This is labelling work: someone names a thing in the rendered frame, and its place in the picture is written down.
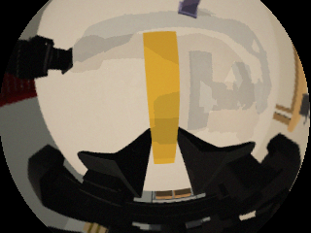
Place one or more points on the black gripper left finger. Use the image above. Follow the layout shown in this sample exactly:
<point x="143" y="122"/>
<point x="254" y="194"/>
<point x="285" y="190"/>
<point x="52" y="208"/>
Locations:
<point x="129" y="164"/>

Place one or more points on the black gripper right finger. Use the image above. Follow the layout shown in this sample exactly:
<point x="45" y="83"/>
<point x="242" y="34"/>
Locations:
<point x="204" y="161"/>

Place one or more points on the yellow bar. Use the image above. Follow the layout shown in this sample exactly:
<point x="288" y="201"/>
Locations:
<point x="162" y="72"/>

